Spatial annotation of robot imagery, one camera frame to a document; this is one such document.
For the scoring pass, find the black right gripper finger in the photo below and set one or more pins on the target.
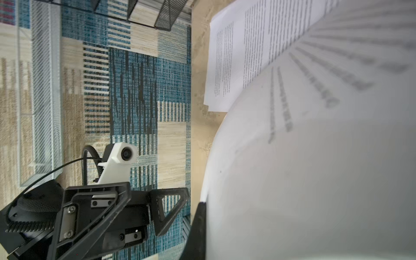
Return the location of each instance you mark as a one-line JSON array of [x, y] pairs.
[[195, 247]]

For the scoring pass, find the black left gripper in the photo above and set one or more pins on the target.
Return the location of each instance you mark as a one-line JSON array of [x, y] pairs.
[[87, 222]]

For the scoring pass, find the white paper bottom sheet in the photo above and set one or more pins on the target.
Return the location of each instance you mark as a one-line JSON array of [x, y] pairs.
[[316, 159]]

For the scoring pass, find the white text paper sheet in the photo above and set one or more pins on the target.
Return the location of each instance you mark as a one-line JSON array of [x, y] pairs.
[[246, 36]]

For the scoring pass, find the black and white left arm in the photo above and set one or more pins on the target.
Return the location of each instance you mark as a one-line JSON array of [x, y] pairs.
[[85, 222]]

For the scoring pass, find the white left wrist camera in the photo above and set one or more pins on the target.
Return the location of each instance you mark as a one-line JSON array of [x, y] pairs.
[[117, 161]]

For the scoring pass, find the white wire mesh tray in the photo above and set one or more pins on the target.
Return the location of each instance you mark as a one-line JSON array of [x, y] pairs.
[[38, 89]]

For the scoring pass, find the black wire mesh file rack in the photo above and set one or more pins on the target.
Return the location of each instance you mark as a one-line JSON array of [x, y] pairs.
[[100, 16]]

